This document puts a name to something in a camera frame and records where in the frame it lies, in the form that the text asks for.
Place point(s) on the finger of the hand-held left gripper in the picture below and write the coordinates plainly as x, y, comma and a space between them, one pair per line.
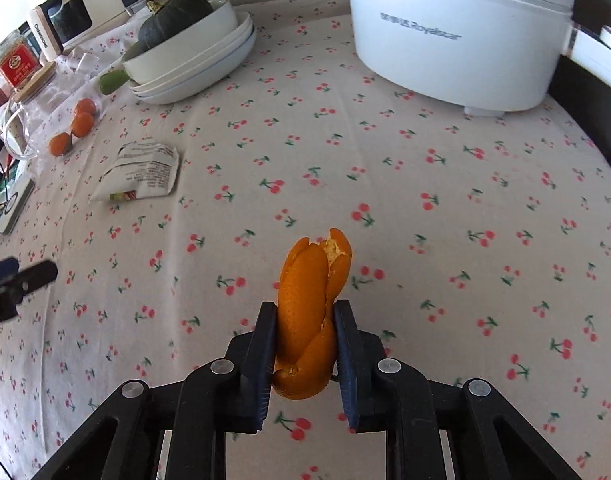
0, 272
35, 275

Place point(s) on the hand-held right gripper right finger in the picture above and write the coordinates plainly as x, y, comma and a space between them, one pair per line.
350, 360

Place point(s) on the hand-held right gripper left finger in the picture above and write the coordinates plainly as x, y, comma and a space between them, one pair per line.
263, 360

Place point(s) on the orange peel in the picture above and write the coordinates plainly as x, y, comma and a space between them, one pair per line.
305, 310

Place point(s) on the white flat device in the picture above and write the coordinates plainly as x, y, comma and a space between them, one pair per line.
15, 205

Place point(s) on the white snack packet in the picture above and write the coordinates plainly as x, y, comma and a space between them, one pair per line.
140, 170

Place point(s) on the cherry print tablecloth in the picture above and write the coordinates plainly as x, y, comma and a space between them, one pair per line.
385, 210

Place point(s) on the glass teapot with wooden lid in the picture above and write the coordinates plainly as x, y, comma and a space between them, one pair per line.
40, 110

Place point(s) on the red label glass jar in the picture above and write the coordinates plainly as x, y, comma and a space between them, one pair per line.
17, 62

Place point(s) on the white upright appliance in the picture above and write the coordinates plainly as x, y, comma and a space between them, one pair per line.
45, 32

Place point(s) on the white box with window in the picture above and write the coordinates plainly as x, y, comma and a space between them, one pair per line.
105, 5

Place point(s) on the dark green pumpkin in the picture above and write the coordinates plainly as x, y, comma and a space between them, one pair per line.
175, 20

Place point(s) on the white electric cooking pot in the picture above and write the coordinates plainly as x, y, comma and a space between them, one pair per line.
435, 50

